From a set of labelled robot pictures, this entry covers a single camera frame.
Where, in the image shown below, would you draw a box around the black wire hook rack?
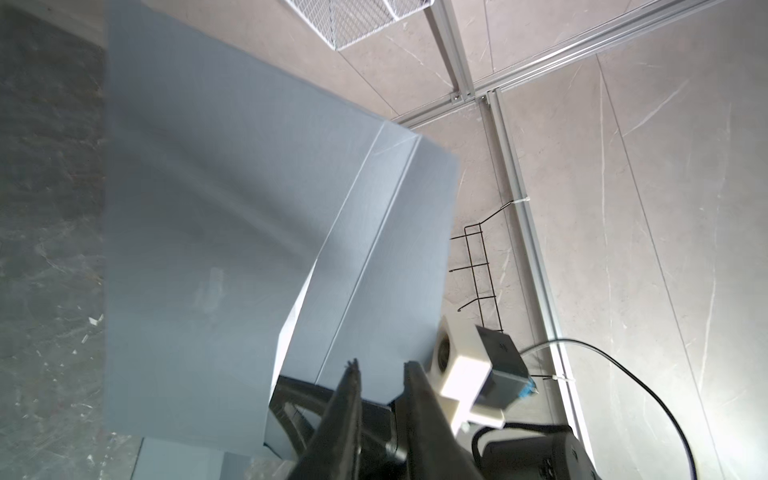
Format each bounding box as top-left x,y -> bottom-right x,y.
448,197 -> 530,333

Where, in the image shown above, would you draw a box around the white wire mesh basket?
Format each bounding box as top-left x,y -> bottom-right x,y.
287,0 -> 433,51

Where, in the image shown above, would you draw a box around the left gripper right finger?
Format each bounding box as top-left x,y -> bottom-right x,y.
403,361 -> 482,479

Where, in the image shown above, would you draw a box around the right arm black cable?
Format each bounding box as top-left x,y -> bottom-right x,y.
518,337 -> 700,480

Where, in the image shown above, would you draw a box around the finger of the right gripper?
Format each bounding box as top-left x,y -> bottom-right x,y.
266,374 -> 397,463

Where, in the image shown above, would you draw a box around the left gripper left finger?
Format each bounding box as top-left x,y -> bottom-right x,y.
288,359 -> 362,479

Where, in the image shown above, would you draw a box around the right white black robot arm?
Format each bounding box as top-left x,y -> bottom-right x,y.
269,373 -> 599,479

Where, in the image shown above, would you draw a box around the grey envelope gold rose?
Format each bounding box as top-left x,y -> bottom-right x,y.
131,438 -> 252,479

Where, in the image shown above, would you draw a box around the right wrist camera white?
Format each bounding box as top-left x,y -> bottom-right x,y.
427,316 -> 537,435

